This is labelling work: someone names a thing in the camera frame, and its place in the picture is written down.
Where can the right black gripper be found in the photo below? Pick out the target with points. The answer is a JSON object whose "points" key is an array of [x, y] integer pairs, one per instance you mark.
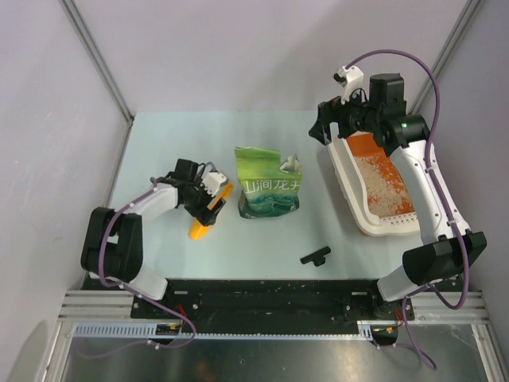
{"points": [[329, 112]]}

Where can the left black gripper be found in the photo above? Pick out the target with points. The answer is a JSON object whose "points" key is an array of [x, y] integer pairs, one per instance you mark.
{"points": [[210, 216]]}

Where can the orange plastic scoop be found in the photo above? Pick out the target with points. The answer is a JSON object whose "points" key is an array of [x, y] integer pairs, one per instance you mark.
{"points": [[201, 227]]}

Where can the green litter bag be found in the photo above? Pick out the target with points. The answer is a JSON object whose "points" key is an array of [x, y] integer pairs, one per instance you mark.
{"points": [[269, 186]]}

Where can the black bag clip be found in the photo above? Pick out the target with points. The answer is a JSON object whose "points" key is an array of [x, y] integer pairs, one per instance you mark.
{"points": [[317, 258]]}

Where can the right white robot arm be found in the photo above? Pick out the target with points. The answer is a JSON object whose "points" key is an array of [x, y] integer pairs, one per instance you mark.
{"points": [[449, 246]]}

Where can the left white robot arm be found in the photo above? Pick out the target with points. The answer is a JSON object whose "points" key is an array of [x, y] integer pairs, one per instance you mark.
{"points": [[113, 245]]}

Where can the white orange litter box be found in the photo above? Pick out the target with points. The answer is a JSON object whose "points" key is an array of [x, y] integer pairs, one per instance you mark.
{"points": [[343, 153]]}

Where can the clean litter grains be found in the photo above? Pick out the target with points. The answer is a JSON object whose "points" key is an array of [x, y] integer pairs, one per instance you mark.
{"points": [[386, 192]]}

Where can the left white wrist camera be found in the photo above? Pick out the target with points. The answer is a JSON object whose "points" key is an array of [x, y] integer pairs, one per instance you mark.
{"points": [[213, 182]]}

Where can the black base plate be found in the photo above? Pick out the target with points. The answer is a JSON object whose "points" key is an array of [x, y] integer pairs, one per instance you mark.
{"points": [[353, 299]]}

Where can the white slotted cable duct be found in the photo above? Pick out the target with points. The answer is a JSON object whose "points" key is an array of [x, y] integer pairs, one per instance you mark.
{"points": [[153, 330]]}

